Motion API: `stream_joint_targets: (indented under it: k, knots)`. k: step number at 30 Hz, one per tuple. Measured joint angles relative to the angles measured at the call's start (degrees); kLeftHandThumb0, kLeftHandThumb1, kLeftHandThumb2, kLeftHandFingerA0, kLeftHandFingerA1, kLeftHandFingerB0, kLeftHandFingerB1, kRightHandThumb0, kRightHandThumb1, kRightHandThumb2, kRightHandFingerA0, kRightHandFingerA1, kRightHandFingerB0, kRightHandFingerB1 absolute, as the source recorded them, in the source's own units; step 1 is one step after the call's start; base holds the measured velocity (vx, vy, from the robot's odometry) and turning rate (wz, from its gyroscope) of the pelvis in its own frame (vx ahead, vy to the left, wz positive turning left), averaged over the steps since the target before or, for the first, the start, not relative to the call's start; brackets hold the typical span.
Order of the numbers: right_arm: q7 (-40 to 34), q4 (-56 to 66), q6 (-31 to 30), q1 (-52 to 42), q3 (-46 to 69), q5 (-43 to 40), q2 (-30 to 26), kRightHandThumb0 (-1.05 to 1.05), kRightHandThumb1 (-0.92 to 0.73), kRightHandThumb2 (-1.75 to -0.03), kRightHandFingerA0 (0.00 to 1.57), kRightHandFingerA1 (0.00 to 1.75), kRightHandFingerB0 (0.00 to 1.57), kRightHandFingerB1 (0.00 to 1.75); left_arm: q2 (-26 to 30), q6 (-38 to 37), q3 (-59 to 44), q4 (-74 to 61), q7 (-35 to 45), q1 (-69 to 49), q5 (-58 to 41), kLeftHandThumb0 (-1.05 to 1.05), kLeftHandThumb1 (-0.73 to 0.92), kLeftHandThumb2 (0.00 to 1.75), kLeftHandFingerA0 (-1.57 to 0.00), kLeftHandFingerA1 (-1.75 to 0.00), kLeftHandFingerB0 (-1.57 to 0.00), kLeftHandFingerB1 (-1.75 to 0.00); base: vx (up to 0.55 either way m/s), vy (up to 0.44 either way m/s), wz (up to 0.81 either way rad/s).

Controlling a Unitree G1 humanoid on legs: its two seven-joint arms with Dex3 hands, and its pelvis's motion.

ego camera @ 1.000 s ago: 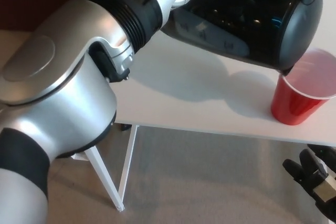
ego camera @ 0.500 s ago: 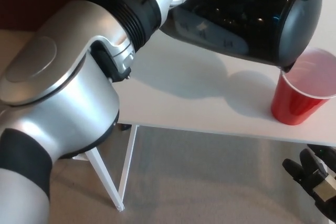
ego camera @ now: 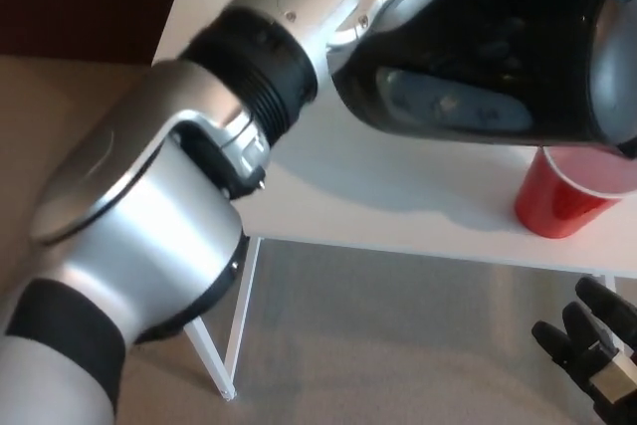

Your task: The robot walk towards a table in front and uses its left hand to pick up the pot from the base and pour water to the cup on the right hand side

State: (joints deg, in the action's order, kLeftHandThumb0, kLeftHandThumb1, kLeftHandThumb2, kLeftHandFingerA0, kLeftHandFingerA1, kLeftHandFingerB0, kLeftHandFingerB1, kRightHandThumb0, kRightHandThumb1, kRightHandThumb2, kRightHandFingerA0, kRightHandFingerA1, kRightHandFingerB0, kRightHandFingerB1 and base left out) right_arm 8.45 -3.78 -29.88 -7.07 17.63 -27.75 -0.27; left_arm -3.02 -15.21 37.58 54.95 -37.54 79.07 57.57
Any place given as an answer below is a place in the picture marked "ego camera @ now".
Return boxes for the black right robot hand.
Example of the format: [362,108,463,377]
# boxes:
[531,275,637,425]

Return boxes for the black electric kettle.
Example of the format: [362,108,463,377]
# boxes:
[330,0,637,160]

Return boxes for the red plastic cup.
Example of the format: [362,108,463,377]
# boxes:
[514,145,626,240]

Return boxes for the white table with metal legs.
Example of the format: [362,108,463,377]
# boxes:
[148,0,637,402]

